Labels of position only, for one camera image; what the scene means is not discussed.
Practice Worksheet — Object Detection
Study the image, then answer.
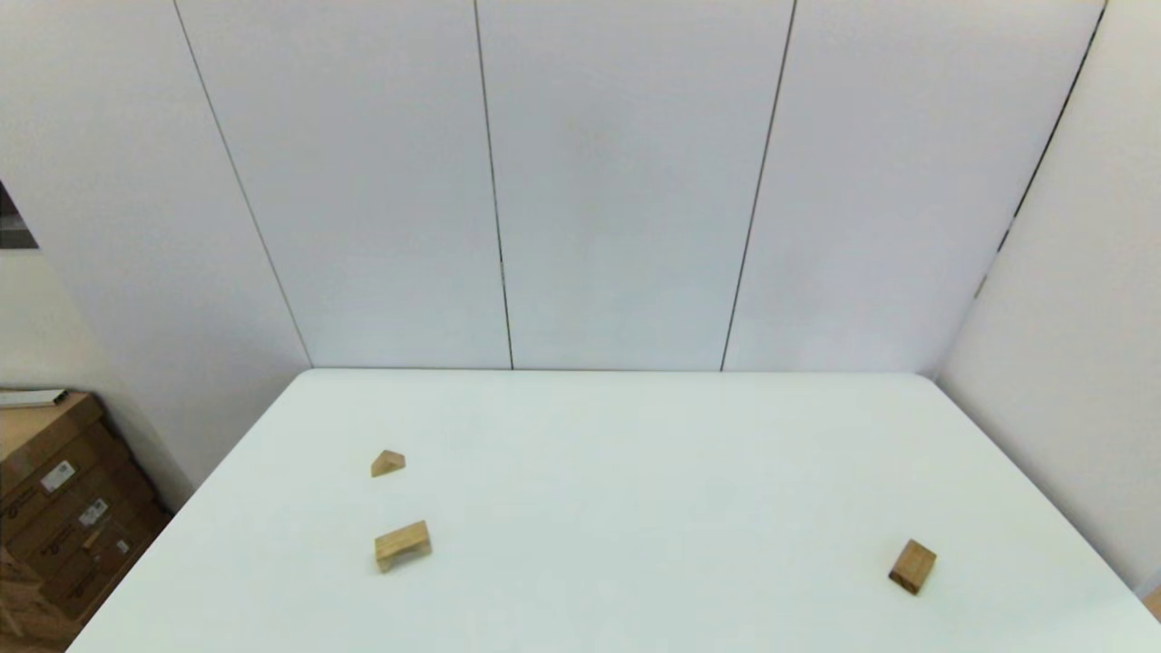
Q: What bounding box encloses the rectangular wooden building block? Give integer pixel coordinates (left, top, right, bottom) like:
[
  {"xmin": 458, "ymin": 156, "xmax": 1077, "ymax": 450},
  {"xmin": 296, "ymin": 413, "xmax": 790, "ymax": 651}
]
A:
[{"xmin": 888, "ymin": 538, "xmax": 938, "ymax": 597}]

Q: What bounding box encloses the brown cardboard box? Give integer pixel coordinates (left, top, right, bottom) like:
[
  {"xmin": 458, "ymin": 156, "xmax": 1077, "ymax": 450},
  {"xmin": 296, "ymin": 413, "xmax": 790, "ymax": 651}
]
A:
[
  {"xmin": 0, "ymin": 392, "xmax": 123, "ymax": 522},
  {"xmin": 0, "ymin": 444, "xmax": 173, "ymax": 627}
]

